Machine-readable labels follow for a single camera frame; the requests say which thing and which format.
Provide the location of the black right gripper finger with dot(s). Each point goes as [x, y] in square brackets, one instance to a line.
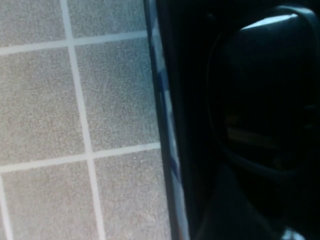
[232, 215]

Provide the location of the grey white-grid tablecloth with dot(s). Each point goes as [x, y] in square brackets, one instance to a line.
[75, 120]

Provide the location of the blue white patterned glasses case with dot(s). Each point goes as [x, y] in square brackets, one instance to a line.
[185, 100]

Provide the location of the black sunglasses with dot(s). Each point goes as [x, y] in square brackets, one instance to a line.
[265, 95]

